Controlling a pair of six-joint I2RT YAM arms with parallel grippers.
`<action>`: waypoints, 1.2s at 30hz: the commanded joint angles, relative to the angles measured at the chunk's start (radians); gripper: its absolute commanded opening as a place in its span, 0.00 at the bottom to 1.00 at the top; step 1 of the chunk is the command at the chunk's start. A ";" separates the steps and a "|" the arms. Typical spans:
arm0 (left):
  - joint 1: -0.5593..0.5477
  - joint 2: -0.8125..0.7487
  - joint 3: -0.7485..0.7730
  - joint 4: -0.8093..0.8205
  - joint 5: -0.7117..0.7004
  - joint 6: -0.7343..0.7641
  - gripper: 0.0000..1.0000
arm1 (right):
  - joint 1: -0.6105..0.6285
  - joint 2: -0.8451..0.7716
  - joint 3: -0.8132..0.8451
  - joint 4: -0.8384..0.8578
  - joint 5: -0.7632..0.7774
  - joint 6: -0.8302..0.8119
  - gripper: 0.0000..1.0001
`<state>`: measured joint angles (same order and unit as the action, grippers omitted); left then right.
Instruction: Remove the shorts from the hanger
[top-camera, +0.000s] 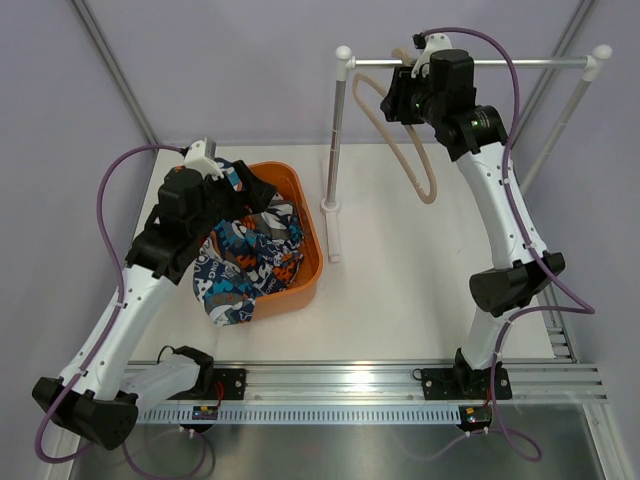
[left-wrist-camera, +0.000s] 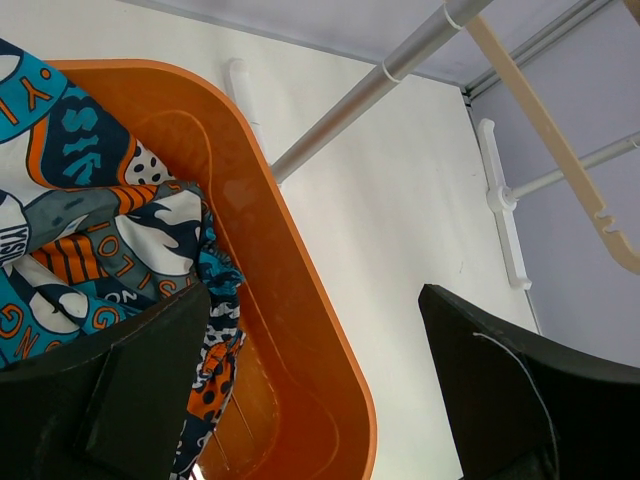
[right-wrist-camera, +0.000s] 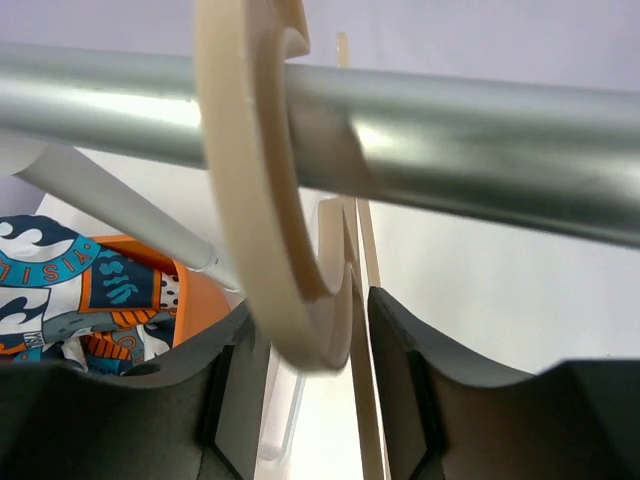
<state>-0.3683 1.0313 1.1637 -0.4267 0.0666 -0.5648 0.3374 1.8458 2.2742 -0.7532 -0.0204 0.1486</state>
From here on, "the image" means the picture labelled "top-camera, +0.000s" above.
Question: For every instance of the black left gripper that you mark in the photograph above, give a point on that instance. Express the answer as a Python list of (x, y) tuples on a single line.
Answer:
[(256, 194)]

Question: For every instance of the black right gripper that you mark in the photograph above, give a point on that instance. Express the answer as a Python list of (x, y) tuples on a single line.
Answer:
[(395, 106)]

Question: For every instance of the colourful patterned shorts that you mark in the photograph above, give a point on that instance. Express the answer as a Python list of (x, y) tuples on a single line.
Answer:
[(243, 260)]

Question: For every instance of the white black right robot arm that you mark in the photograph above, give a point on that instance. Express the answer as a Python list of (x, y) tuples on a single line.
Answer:
[(439, 91)]

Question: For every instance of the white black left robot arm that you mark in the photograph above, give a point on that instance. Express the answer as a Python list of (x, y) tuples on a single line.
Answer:
[(91, 397)]

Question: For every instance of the orange plastic basket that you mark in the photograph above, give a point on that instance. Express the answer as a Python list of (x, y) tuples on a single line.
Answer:
[(303, 289)]

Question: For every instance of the silver white clothes rack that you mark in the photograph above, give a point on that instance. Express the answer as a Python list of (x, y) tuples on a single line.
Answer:
[(346, 63)]

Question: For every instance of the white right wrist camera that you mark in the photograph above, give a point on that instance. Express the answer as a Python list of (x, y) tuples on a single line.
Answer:
[(427, 45)]

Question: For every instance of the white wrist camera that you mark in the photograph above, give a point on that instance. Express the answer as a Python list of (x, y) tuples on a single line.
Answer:
[(200, 156), (427, 45)]

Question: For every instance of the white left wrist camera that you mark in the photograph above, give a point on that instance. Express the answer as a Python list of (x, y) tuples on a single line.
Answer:
[(200, 156)]

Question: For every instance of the white slotted cable duct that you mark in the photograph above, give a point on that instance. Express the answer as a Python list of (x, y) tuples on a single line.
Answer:
[(238, 414)]

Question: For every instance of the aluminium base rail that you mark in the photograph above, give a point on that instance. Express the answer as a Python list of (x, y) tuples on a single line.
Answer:
[(397, 382)]

